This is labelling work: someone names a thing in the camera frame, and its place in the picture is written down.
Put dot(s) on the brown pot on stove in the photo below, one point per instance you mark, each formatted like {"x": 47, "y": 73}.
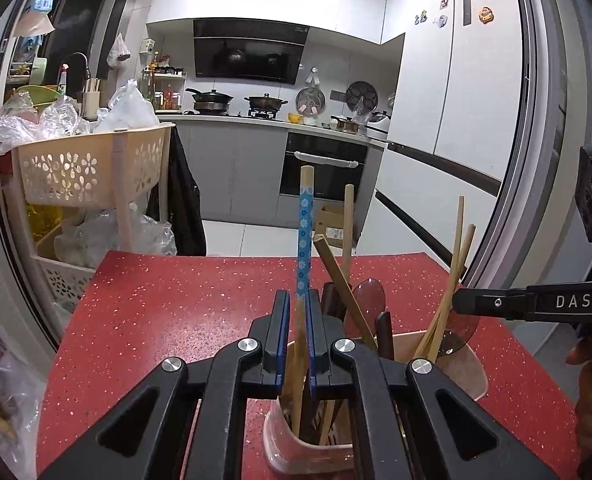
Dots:
{"x": 264, "y": 106}

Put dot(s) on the dark spoon black handle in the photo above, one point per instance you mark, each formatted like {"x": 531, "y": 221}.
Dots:
{"x": 331, "y": 302}

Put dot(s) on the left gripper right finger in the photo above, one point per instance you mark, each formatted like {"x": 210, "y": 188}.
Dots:
{"x": 437, "y": 432}

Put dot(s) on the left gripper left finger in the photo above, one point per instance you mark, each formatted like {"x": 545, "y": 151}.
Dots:
{"x": 185, "y": 420}

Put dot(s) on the cardboard box on floor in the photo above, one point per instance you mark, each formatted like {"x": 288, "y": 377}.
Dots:
{"x": 330, "y": 222}

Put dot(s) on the built-in black oven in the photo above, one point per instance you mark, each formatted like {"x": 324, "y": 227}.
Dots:
{"x": 336, "y": 163}

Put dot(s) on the white refrigerator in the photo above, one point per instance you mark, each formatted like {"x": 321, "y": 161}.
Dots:
{"x": 453, "y": 122}

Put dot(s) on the blue patterned bamboo chopstick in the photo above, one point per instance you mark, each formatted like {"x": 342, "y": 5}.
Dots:
{"x": 302, "y": 288}

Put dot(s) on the bamboo chopstick yellow end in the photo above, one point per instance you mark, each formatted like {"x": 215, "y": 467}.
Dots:
{"x": 429, "y": 345}

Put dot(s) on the plain bamboo chopstick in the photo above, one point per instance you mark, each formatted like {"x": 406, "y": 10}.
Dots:
{"x": 348, "y": 204}

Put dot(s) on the beige utensil holder caddy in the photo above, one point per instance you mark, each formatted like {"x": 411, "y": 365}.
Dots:
{"x": 286, "y": 454}

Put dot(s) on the clear plastic bag on floor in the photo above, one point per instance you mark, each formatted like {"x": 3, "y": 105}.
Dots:
{"x": 21, "y": 396}

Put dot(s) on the long bamboo chopstick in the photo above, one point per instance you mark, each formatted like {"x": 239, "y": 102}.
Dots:
{"x": 465, "y": 250}

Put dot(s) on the black range hood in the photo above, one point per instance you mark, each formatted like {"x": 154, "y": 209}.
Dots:
{"x": 244, "y": 48}

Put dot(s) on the beige plastic storage cart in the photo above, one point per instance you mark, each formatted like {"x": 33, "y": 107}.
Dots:
{"x": 108, "y": 170}

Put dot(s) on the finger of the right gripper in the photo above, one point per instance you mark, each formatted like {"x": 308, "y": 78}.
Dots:
{"x": 536, "y": 303}

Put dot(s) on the black wok on stove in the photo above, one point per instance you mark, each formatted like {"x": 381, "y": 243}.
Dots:
{"x": 211, "y": 102}

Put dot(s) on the black hanging cloth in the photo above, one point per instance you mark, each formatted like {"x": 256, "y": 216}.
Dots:
{"x": 183, "y": 233}

